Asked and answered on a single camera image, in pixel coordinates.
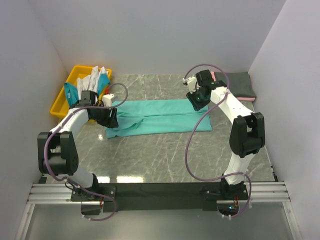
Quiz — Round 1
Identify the mint green polo shirt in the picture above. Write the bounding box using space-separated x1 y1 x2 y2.
106 99 209 139

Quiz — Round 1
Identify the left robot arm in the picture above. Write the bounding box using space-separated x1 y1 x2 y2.
37 90 119 189

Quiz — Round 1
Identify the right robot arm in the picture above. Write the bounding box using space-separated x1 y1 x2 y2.
182 70 265 193

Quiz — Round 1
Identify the white t shirt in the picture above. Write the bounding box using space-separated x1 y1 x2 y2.
76 66 111 99

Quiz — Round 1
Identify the folded dark grey t shirt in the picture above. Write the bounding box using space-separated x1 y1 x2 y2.
214 71 256 99

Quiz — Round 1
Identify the teal t shirt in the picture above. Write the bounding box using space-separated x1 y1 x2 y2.
64 82 105 106

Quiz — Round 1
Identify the yellow plastic bin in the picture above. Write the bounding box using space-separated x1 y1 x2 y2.
49 65 113 123

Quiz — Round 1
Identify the folded pink t shirt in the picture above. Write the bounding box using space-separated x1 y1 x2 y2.
210 71 256 102

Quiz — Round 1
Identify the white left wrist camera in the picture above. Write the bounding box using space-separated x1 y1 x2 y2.
101 93 115 107

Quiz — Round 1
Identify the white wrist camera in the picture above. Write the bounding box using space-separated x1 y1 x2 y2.
101 93 115 107
182 76 198 94

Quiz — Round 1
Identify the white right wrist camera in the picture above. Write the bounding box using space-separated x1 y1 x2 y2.
182 76 198 94

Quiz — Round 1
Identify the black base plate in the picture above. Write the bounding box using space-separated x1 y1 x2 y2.
70 181 249 213

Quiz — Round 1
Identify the aluminium frame rail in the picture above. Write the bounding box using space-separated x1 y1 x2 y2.
14 119 303 240

